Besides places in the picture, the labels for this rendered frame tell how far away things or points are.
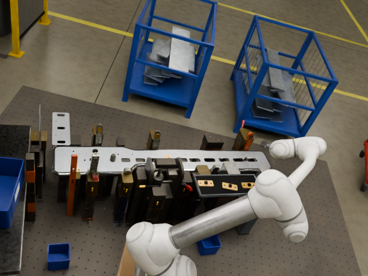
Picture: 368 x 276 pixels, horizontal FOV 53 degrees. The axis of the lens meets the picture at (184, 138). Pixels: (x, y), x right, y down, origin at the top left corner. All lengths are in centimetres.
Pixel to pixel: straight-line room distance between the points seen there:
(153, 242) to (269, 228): 115
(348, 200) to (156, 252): 302
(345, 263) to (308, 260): 27
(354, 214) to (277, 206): 277
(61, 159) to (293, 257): 153
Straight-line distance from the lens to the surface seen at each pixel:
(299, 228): 157
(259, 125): 428
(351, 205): 432
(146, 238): 162
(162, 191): 198
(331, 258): 270
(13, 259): 178
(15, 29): 469
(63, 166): 213
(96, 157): 190
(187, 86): 448
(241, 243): 243
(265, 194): 147
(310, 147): 203
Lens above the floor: 257
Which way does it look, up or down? 40 degrees down
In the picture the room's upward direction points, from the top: 19 degrees clockwise
